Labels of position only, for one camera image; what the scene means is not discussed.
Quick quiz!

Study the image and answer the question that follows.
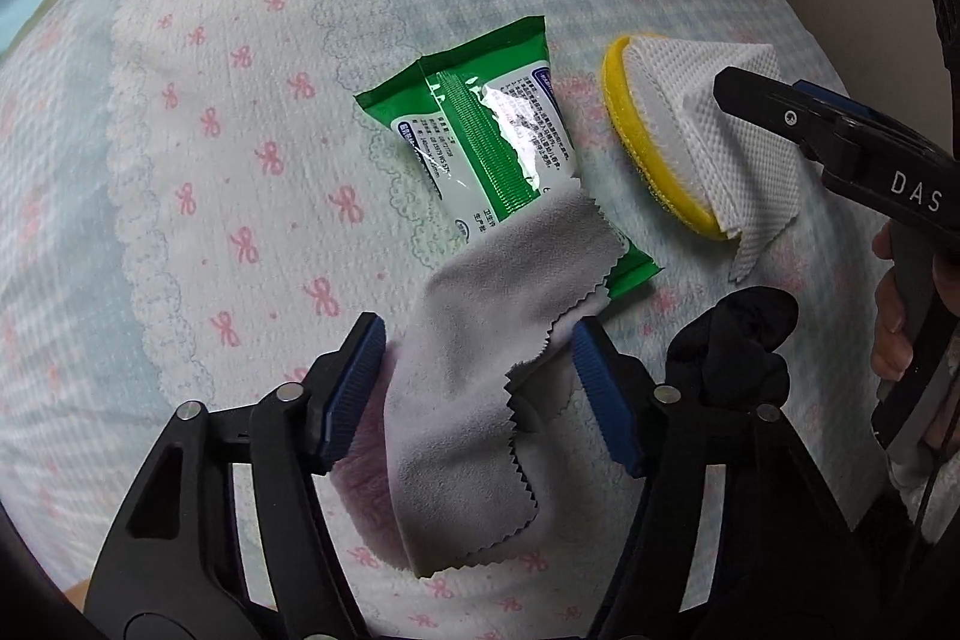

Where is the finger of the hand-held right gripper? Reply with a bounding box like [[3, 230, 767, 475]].
[[792, 80, 935, 150], [712, 65, 835, 163]]

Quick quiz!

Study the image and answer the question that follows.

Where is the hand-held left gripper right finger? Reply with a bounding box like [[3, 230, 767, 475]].
[[571, 316, 912, 640]]

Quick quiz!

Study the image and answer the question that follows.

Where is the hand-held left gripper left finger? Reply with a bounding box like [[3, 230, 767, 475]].
[[82, 312, 388, 640]]

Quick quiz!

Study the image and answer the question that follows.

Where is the white paper towel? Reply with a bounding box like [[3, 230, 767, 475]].
[[628, 32, 802, 286]]

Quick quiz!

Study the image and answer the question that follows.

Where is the grey microfibre cloth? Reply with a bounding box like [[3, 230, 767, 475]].
[[382, 191, 625, 579]]

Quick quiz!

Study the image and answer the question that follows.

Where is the person's right hand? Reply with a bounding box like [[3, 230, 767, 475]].
[[870, 218, 947, 457]]

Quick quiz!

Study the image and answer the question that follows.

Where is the pink fluffy cloth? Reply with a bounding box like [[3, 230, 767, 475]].
[[330, 340, 422, 570]]

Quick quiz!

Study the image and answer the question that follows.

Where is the yellow sponge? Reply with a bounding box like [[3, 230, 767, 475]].
[[602, 32, 732, 242]]

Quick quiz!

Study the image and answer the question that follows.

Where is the black sock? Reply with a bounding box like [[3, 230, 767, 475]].
[[664, 286, 799, 412]]

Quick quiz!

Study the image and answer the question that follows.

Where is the bow print bed sheet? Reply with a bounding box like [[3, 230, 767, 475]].
[[0, 0, 905, 640]]

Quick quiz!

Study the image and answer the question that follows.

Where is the green wet wipes packet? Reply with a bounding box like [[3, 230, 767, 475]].
[[354, 14, 662, 302]]

